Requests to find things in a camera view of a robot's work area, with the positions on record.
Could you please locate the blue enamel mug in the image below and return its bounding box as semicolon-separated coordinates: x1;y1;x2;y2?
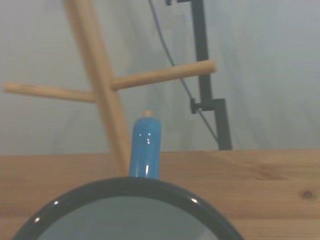
10;115;245;240

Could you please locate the black camera stand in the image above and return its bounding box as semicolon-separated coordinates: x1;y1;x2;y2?
164;0;234;151

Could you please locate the black metal stand with cable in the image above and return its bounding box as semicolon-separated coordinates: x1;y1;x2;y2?
148;0;221;146

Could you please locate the wooden mug tree, black base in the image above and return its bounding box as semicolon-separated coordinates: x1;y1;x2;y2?
3;0;218;179

